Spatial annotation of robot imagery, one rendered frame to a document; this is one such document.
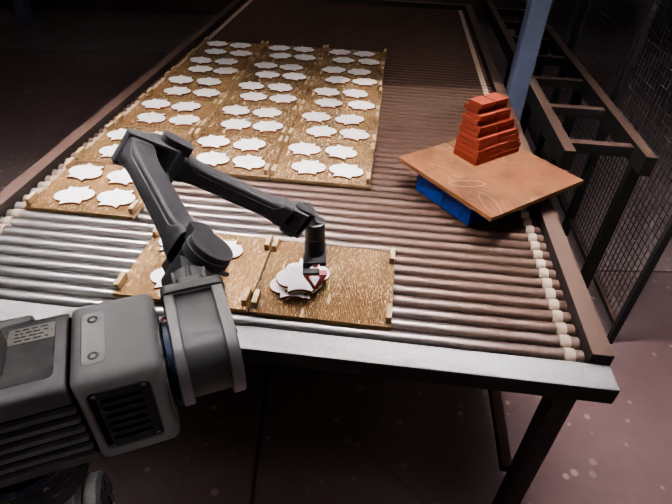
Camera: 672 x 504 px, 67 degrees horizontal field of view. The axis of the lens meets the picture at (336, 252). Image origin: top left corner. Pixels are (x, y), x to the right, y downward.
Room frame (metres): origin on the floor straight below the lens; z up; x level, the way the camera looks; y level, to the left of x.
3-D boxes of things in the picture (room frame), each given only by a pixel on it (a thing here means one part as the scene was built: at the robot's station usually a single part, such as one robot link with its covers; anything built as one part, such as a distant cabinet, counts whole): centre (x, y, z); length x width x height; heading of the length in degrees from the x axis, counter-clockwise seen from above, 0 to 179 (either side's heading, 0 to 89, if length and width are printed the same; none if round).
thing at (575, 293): (2.92, -0.91, 0.90); 4.04 x 0.06 x 0.10; 175
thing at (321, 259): (1.13, 0.06, 1.11); 0.10 x 0.07 x 0.07; 3
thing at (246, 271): (1.23, 0.44, 0.93); 0.41 x 0.35 x 0.02; 83
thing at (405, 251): (1.43, 0.24, 0.90); 1.95 x 0.05 x 0.05; 85
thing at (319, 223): (1.13, 0.06, 1.17); 0.07 x 0.06 x 0.07; 22
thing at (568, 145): (3.44, -1.28, 0.51); 2.98 x 0.39 x 1.02; 175
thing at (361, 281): (1.19, 0.02, 0.93); 0.41 x 0.35 x 0.02; 84
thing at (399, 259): (1.38, 0.24, 0.90); 1.95 x 0.05 x 0.05; 85
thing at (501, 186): (1.76, -0.58, 1.03); 0.50 x 0.50 x 0.02; 35
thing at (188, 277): (0.55, 0.21, 1.45); 0.09 x 0.08 x 0.12; 113
